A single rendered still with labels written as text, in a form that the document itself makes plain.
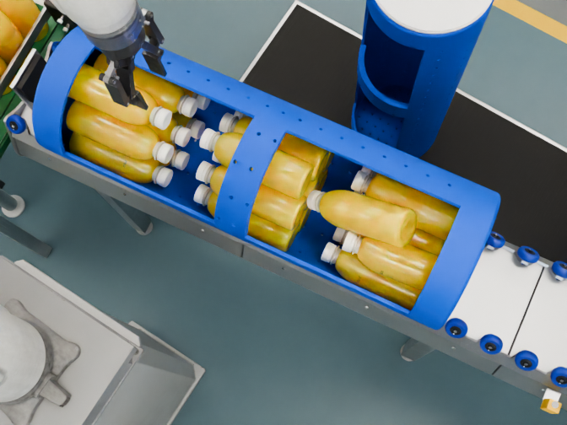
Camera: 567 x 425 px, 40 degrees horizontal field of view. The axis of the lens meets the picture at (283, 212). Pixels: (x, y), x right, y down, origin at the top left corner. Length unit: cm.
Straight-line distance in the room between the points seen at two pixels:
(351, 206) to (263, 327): 120
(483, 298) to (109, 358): 77
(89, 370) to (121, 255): 119
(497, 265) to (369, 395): 98
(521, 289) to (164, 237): 136
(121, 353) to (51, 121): 46
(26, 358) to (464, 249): 77
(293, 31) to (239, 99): 128
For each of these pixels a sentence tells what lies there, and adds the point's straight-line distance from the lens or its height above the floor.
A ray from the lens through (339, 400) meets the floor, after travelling 254.
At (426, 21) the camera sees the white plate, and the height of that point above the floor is 104.
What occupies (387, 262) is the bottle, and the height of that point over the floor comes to 114.
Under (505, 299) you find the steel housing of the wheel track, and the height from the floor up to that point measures 93.
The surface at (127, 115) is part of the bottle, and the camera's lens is 150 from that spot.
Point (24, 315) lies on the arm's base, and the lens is 156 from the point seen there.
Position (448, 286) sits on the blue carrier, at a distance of 137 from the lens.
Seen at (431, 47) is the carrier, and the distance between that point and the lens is 177.
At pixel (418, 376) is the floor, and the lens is 256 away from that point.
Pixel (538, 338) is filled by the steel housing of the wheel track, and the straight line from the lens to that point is 168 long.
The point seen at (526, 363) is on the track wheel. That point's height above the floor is 97.
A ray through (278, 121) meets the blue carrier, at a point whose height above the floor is 122.
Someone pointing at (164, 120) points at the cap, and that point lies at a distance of 149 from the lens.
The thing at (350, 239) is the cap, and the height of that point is 113.
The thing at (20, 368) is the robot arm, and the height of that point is 123.
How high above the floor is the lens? 254
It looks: 75 degrees down
